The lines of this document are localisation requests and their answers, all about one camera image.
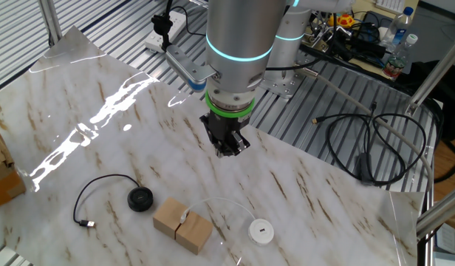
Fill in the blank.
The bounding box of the black bag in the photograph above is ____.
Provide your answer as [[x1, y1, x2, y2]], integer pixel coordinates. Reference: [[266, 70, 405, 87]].
[[410, 58, 455, 141]]

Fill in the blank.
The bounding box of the white box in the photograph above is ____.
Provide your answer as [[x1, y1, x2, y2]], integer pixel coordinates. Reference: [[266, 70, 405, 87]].
[[432, 223, 455, 266]]

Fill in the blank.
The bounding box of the brown cardboard box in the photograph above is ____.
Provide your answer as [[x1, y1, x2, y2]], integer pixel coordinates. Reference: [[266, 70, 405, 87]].
[[0, 120, 27, 211]]

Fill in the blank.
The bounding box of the white keyboard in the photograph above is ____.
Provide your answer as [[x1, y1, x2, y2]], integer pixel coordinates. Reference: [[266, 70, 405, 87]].
[[374, 0, 406, 14]]

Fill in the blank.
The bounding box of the white round docking station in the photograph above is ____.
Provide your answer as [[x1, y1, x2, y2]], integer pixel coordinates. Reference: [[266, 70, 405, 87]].
[[247, 217, 276, 247]]

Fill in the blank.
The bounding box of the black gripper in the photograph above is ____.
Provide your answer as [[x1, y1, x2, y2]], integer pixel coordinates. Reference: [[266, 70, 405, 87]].
[[199, 110, 251, 159]]

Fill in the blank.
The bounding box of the black dock usb cable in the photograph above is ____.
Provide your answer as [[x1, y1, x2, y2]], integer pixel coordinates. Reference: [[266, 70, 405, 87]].
[[72, 174, 140, 228]]

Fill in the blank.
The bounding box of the tangled black cables pile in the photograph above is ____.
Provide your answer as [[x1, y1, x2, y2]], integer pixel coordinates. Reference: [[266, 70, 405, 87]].
[[301, 10, 389, 69]]

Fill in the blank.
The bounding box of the black camera cable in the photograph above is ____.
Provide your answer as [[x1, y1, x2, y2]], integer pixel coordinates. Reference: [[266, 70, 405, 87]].
[[150, 0, 207, 52]]

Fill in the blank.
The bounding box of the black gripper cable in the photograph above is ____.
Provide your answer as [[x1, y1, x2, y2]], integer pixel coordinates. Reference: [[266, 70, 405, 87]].
[[264, 58, 319, 72]]

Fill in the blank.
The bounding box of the marble patterned sheet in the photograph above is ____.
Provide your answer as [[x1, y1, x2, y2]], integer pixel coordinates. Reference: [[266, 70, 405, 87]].
[[0, 25, 425, 266]]

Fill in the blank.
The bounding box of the white cap plastic bottle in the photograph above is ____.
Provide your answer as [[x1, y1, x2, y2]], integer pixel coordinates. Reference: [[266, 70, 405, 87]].
[[382, 33, 420, 81]]

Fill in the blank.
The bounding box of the black cable with adapter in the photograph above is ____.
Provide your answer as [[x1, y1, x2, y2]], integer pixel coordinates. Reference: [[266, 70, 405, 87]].
[[311, 101, 428, 187]]

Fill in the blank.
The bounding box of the yellow red toy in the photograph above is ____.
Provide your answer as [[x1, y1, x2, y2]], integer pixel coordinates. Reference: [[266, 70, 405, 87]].
[[327, 13, 356, 30]]

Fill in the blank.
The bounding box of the black round docking station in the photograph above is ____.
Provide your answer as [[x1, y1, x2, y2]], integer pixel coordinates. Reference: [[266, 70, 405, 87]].
[[126, 186, 154, 213]]

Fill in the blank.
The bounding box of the yellow wooden desk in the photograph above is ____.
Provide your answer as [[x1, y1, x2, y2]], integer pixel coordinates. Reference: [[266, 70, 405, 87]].
[[297, 0, 420, 81]]

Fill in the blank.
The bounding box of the blue cap water bottle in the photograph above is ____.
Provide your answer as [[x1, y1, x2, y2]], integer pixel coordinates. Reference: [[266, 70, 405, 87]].
[[380, 6, 415, 52]]

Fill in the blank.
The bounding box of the aluminium frame post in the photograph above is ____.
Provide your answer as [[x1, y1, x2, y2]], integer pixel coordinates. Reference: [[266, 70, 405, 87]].
[[404, 29, 455, 116], [415, 184, 455, 240], [38, 0, 63, 46]]

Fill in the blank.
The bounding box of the white power strip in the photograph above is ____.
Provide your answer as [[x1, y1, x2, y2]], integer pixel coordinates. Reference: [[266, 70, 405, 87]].
[[144, 10, 186, 54]]

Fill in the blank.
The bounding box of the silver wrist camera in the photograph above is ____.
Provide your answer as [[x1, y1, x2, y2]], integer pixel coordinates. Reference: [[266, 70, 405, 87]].
[[164, 44, 216, 92]]

